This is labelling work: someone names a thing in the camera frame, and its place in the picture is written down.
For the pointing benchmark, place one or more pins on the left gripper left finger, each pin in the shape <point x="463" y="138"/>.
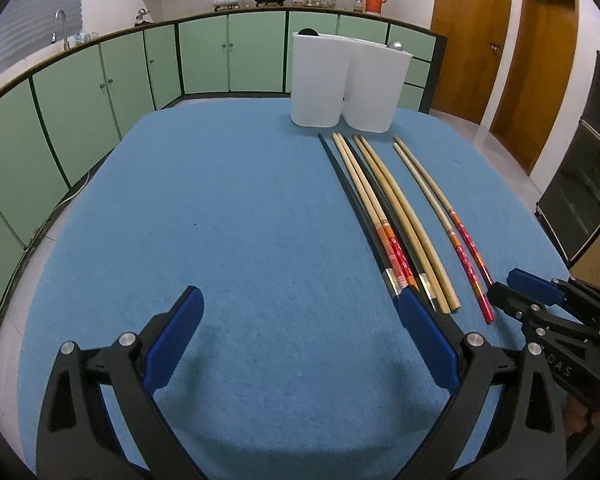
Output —
<point x="76" y="438"/>

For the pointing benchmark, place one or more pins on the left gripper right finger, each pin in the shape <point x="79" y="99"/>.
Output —
<point x="525" y="439"/>

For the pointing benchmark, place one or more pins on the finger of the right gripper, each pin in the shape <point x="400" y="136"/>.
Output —
<point x="525" y="296"/>

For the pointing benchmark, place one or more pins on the orange patterned bamboo chopstick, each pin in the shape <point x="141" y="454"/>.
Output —
<point x="455" y="239"/>

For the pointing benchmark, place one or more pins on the bamboo chopstick orange band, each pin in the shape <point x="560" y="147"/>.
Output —
<point x="365" y="194"/>

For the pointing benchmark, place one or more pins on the bamboo chopstick red band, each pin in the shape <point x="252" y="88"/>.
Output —
<point x="375" y="204"/>

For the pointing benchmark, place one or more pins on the black chopstick silver band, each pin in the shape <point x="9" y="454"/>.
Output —
<point x="371" y="236"/>

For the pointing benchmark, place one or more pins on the plain bamboo chopstick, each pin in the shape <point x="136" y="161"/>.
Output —
<point x="439" y="279"/>
<point x="410" y="244"/>

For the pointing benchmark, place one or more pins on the red patterned bamboo chopstick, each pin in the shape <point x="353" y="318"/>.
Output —
<point x="448" y="207"/>

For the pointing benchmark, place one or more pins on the green lower kitchen cabinets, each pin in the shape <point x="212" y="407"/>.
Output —
<point x="61" y="118"/>

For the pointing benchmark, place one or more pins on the right hand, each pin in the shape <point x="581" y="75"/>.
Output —
<point x="577" y="417"/>

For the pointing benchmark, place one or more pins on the black glass cabinet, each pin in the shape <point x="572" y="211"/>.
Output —
<point x="569" y="209"/>

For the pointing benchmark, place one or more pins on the blue table mat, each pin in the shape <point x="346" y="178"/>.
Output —
<point x="300" y="367"/>

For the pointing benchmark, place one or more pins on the silver metal spoon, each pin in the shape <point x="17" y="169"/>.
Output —
<point x="396" y="46"/>

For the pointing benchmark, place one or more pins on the white double utensil holder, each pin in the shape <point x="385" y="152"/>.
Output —
<point x="341" y="79"/>

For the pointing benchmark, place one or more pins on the black spoon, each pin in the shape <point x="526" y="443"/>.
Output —
<point x="308" y="32"/>

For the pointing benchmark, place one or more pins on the chrome sink faucet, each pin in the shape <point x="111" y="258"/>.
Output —
<point x="60" y="31"/>

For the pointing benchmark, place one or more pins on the grey window blind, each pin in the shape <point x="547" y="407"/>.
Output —
<point x="27" y="25"/>

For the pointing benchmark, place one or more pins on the metal kettle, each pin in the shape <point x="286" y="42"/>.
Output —
<point x="143" y="18"/>

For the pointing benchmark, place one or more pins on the wooden door with handle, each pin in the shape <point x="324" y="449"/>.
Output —
<point x="475" y="32"/>

